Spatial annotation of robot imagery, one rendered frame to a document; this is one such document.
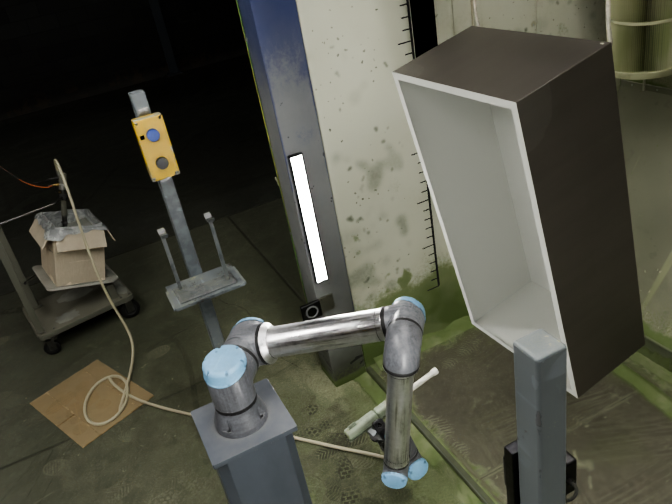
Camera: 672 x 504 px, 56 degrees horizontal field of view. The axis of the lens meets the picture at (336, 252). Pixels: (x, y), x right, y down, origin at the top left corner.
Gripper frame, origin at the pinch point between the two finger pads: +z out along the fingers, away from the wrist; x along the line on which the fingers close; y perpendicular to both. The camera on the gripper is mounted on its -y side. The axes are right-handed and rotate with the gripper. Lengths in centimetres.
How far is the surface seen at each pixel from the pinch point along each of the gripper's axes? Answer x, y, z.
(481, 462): 27.1, 28.9, -27.3
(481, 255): 74, -41, -8
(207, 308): -28, -58, 68
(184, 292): -34, -77, 52
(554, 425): -9, -108, -159
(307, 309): 9, -39, 45
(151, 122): -9, -146, 46
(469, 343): 73, 27, 37
